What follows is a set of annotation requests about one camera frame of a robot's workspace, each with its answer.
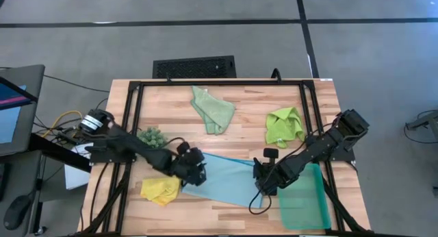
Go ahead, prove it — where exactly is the black computer mouse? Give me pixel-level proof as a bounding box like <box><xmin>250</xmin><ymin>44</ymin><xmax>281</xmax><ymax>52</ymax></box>
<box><xmin>3</xmin><ymin>195</ymin><xmax>32</xmax><ymax>231</ymax></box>

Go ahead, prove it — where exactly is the grey office desk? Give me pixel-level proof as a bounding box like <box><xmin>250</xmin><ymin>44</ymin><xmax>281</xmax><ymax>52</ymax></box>
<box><xmin>0</xmin><ymin>132</ymin><xmax>92</xmax><ymax>237</ymax></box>

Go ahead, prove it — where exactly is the yellow microfiber towel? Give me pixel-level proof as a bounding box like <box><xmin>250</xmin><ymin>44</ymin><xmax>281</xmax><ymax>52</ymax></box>
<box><xmin>140</xmin><ymin>176</ymin><xmax>181</xmax><ymax>207</ymax></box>

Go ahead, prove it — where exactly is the lime green microfiber towel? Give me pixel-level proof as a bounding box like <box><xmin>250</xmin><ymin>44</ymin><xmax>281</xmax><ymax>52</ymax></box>
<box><xmin>265</xmin><ymin>106</ymin><xmax>307</xmax><ymax>149</ymax></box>

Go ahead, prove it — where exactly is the white box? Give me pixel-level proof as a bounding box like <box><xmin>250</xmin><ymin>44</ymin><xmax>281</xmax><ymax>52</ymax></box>
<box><xmin>64</xmin><ymin>142</ymin><xmax>92</xmax><ymax>190</ymax></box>

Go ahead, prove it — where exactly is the black cable loop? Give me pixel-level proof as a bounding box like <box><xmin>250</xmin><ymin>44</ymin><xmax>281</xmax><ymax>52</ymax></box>
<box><xmin>270</xmin><ymin>67</ymin><xmax>283</xmax><ymax>84</ymax></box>

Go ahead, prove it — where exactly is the pale green microfiber towel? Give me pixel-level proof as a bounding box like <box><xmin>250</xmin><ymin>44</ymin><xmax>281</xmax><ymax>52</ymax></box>
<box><xmin>190</xmin><ymin>85</ymin><xmax>236</xmax><ymax>136</ymax></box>

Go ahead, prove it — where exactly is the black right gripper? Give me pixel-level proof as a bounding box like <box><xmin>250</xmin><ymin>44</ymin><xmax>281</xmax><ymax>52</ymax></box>
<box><xmin>252</xmin><ymin>157</ymin><xmax>289</xmax><ymax>197</ymax></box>

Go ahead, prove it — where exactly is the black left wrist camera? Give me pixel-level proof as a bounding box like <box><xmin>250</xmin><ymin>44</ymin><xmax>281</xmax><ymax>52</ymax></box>
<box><xmin>176</xmin><ymin>141</ymin><xmax>192</xmax><ymax>155</ymax></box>

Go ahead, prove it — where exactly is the artificial succulent in patterned pot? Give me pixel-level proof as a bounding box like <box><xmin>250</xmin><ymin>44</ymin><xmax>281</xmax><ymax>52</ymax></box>
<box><xmin>137</xmin><ymin>126</ymin><xmax>168</xmax><ymax>149</ymax></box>

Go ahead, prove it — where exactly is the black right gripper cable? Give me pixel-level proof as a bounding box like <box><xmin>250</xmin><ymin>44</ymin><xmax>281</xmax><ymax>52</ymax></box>
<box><xmin>248</xmin><ymin>190</ymin><xmax>273</xmax><ymax>216</ymax></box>

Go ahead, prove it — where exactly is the grey metal stand base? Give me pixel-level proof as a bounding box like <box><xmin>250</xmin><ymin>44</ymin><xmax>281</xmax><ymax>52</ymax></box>
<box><xmin>403</xmin><ymin>109</ymin><xmax>438</xmax><ymax>145</ymax></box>

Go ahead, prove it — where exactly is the green translucent plastic bin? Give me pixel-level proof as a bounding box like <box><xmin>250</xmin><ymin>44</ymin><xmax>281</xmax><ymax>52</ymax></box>
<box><xmin>276</xmin><ymin>163</ymin><xmax>332</xmax><ymax>231</ymax></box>

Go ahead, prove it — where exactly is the light blue microfiber towel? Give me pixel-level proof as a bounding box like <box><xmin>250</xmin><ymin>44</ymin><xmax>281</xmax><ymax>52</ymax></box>
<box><xmin>181</xmin><ymin>152</ymin><xmax>265</xmax><ymax>210</ymax></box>

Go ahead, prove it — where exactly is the black aluminium table frame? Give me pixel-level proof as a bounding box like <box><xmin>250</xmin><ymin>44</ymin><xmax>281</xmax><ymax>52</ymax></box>
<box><xmin>77</xmin><ymin>78</ymin><xmax>374</xmax><ymax>237</ymax></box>

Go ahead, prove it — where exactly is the yellow cable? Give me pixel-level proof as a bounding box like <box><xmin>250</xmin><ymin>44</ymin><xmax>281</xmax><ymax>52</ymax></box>
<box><xmin>40</xmin><ymin>110</ymin><xmax>83</xmax><ymax>138</ymax></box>

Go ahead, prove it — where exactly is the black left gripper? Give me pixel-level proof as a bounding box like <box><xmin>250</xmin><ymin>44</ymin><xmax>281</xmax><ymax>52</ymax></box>
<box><xmin>170</xmin><ymin>147</ymin><xmax>208</xmax><ymax>188</ymax></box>

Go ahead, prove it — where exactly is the grey desk monitor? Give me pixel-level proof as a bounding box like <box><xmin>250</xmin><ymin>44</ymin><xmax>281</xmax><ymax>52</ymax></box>
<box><xmin>0</xmin><ymin>64</ymin><xmax>46</xmax><ymax>158</ymax></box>

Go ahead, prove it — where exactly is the black perforated metal box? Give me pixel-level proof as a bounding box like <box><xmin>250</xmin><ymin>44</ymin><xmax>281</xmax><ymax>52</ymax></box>
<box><xmin>152</xmin><ymin>55</ymin><xmax>237</xmax><ymax>79</ymax></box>

